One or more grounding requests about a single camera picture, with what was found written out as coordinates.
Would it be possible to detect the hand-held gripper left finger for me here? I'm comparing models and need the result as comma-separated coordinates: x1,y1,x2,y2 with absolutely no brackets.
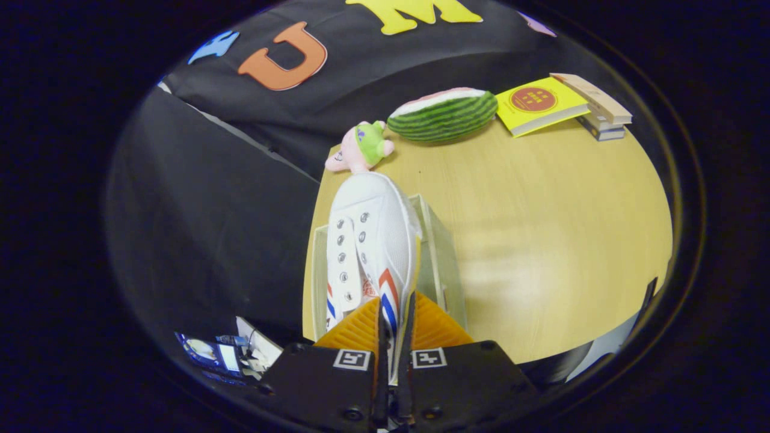
259,296,390,431

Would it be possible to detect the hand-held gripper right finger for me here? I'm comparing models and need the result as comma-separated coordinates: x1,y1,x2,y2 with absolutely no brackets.
397,293,538,425

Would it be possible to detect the pale green storage box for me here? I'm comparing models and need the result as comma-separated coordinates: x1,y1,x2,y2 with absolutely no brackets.
310,194,469,343

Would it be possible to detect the white striped canvas shoe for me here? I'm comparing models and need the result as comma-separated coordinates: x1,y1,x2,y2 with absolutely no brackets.
325,171,422,385

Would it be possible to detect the open laptop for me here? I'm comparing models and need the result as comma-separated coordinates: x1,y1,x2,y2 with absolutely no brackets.
176,332,242,381

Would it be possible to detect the white side table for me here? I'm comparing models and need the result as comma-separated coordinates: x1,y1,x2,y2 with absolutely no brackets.
236,317,284,375

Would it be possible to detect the black backdrop cloth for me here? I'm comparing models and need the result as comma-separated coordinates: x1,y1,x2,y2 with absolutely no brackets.
105,0,602,361

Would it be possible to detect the pink and green plush toy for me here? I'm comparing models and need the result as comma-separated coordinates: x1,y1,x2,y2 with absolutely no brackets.
325,120,395,175

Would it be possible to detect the watermelon slice plush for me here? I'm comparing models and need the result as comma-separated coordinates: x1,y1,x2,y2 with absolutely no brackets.
387,87,499,143

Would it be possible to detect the grey book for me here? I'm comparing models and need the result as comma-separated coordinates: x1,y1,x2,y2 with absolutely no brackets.
576,114,627,142

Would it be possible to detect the yellow book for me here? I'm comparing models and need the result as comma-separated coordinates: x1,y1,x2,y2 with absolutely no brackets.
495,76,591,138

